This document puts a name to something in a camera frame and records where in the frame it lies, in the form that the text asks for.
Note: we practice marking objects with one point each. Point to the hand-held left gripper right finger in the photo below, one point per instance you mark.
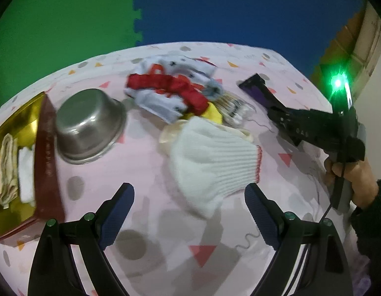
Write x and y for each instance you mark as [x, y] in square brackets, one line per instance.
[261, 219]

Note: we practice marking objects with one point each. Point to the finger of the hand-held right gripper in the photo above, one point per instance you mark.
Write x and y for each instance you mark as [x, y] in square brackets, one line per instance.
[256, 88]

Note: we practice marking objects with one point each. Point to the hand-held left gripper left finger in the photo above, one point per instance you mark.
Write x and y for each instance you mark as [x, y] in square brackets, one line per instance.
[116, 215]

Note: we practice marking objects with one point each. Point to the plastic bag of striped socks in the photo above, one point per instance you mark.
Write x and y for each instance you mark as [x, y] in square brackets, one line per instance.
[233, 108]

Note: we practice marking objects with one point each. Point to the white knit glove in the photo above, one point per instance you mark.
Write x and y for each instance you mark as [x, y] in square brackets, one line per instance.
[209, 163]

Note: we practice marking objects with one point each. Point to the gold tin box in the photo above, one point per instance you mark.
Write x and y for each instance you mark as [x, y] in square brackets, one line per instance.
[45, 160]

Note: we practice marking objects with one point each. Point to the cream cloth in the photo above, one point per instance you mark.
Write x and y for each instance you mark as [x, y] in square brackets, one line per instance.
[167, 135]

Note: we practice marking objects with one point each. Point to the person's right forearm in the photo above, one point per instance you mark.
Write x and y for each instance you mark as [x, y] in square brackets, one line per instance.
[373, 231]

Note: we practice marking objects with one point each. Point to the person's right hand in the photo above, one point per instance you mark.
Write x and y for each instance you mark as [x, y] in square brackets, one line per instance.
[363, 182]

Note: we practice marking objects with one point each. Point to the pink printed tablecloth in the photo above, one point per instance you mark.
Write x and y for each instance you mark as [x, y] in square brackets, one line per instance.
[166, 246]

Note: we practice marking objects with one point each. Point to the blue foam mat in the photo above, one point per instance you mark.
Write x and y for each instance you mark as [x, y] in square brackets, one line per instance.
[239, 12]

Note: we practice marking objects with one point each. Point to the orange foam mat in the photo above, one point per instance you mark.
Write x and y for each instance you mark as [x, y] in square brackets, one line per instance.
[341, 40]

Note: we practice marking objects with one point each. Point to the red cloth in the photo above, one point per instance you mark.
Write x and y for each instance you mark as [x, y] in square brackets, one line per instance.
[166, 83]

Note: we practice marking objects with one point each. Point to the stainless steel bowl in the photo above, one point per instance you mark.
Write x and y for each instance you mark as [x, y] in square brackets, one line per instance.
[88, 123]

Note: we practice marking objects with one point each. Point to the white cloth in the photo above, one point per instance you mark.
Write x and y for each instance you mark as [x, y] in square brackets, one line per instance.
[26, 175]

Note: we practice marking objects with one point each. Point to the white printed sock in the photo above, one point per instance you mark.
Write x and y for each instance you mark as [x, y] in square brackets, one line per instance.
[159, 104]

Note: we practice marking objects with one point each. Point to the orange patterned cloth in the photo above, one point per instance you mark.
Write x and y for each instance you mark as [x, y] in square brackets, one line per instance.
[7, 166]

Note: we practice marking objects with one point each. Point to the green foam mat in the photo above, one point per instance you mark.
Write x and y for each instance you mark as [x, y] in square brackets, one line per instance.
[64, 15]

